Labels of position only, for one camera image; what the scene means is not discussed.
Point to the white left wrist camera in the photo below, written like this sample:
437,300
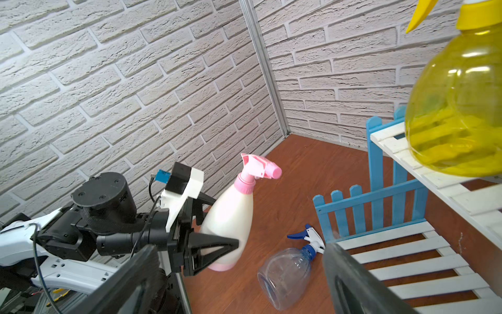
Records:
182,182

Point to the pink white spray bottle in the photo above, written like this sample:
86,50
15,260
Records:
231,215

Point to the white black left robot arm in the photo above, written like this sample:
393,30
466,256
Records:
54,251

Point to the yellow spray bottle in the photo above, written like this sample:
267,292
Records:
453,118

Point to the aluminium corner post left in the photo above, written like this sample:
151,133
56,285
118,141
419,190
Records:
253,26

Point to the clear blue spray bottle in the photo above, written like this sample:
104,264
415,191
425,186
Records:
284,276

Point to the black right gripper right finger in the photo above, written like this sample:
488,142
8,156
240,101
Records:
354,289

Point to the blue white slatted shelf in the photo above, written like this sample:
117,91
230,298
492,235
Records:
386,230

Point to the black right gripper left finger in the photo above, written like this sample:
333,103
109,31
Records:
137,287

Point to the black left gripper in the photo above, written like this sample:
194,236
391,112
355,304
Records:
182,250

